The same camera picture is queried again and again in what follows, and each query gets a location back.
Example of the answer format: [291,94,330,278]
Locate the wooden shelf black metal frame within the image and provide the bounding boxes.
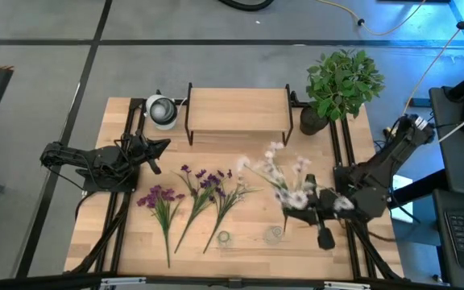
[185,82,295,148]

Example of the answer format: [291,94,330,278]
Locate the magenta artificial flower stem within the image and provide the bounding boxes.
[136,184,187,269]

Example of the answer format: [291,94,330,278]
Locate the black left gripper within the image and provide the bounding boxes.
[135,135,172,176]

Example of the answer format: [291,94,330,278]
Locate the white cable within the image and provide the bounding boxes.
[437,105,464,144]

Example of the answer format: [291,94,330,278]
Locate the dark purple artificial flower stem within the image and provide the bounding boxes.
[174,164,217,255]
[202,168,262,255]

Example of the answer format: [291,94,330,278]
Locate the clear glass vase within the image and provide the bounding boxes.
[217,230,233,247]
[263,225,284,246]

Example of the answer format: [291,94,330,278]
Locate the black aluminium frame rails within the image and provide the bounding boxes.
[64,96,149,279]
[290,90,404,281]

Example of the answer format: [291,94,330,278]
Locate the black frame bar silver brackets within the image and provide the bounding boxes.
[0,271,464,290]

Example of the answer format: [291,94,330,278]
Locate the green potted plant black pot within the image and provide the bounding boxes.
[299,48,386,137]

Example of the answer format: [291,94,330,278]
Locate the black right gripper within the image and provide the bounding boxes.
[283,173,356,251]

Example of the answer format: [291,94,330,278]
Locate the black hose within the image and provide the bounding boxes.
[217,0,276,12]

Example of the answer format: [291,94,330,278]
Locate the white artificial flower bunch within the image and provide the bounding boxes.
[234,140,356,233]

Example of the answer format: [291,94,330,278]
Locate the black desk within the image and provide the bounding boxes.
[428,85,464,290]

